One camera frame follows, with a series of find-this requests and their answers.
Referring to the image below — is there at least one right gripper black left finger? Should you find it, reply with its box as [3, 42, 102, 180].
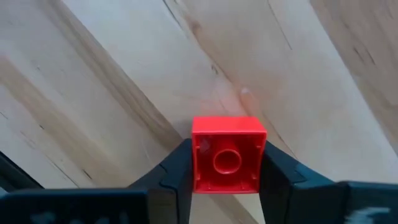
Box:
[0, 138, 194, 224]

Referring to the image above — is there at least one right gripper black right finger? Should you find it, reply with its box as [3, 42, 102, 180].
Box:
[259, 141, 398, 224]

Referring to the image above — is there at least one small red toy brick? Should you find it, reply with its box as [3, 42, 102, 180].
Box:
[191, 116, 268, 195]

